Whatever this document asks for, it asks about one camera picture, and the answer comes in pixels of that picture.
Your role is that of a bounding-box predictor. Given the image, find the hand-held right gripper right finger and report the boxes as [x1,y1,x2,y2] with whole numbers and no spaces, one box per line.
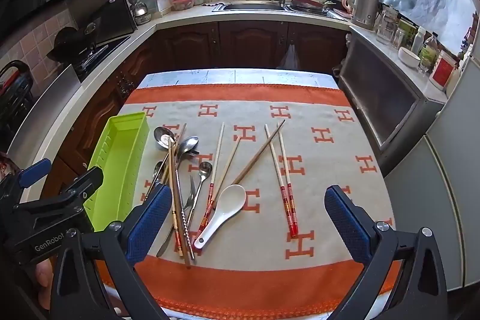
[324,185,449,320]

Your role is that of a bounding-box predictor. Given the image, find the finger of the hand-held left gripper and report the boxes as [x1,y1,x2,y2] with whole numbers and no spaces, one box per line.
[15,158,52,189]
[14,166,104,228]

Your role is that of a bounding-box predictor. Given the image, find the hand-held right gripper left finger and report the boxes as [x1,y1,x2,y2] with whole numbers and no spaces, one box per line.
[50,183,173,320]

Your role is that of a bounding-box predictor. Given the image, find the brown-tipped wooden chopstick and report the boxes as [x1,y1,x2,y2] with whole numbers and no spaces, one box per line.
[168,140,184,256]

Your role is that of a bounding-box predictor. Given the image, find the twisted metal chopstick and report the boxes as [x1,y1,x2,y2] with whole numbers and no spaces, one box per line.
[176,155,196,261]

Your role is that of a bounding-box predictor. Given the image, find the steel fork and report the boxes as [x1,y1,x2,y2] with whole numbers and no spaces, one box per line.
[182,175,200,219]

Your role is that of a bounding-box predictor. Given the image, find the chopsticks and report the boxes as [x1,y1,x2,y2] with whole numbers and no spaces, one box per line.
[170,140,193,268]

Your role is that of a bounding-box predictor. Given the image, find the green plastic utensil tray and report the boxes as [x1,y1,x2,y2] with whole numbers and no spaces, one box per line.
[83,112,150,232]

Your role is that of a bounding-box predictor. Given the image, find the small steel spoon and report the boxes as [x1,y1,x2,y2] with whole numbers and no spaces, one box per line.
[185,161,214,227]

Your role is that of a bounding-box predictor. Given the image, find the white ceramic spoon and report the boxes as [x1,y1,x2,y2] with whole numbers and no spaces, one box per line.
[193,184,247,249]

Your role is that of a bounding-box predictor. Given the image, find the plain wooden chopstick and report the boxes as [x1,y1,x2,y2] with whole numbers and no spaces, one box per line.
[232,119,286,186]
[159,123,187,186]

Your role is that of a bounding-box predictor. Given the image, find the person's left hand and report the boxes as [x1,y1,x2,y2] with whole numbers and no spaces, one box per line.
[34,256,57,309]

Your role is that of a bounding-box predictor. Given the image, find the steel splash plate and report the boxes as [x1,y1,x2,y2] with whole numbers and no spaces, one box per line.
[11,65,81,171]

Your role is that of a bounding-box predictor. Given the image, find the orange and beige printed blanket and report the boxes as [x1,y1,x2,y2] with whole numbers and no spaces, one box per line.
[95,84,404,311]

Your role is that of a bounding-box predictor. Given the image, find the black and red cooker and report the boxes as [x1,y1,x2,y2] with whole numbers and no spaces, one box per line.
[0,59,34,133]

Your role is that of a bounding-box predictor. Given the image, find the grey refrigerator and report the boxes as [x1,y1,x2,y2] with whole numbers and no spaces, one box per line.
[382,43,480,291]

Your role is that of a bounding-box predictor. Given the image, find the grey steel appliance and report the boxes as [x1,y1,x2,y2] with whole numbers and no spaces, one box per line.
[339,25,449,156]

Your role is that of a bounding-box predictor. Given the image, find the black wok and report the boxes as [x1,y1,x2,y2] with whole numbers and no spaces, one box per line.
[46,27,81,62]

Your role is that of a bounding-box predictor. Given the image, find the black gas stove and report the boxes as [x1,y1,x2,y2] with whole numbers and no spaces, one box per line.
[73,37,132,75]

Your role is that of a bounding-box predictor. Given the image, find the white floral tablecloth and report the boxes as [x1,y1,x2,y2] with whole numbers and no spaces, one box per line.
[103,68,340,320]

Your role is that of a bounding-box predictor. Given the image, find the white plastic bag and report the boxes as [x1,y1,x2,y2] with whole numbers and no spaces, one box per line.
[279,43,301,69]

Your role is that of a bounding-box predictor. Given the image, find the white bowl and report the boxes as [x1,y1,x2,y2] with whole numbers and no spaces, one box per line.
[398,47,421,69]

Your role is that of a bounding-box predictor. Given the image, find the red packet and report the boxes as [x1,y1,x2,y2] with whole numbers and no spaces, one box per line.
[428,51,456,90]

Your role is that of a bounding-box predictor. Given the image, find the dark steel stove guard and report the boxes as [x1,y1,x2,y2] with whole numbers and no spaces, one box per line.
[71,0,137,47]

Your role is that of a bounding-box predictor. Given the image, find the clear plastic bottle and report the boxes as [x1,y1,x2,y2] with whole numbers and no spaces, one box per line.
[418,33,439,75]

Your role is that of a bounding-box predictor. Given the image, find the steel teapot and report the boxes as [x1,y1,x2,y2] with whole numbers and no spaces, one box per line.
[132,0,152,25]

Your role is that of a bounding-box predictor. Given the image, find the white bottle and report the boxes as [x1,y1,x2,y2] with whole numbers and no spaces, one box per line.
[412,27,427,56]

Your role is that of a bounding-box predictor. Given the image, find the glass jar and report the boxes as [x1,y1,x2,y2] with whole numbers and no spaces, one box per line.
[376,9,398,45]

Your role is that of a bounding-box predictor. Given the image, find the white kitchen countertop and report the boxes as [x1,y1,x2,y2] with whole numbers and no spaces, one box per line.
[7,0,451,171]

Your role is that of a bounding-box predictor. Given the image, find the steel electric kettle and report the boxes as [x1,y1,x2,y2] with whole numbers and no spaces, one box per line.
[344,0,380,31]

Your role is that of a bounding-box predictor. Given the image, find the red plate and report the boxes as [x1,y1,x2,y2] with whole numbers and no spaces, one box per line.
[290,0,327,9]

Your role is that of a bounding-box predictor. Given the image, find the steel kitchen sink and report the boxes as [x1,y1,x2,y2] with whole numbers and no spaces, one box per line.
[212,1,331,14]

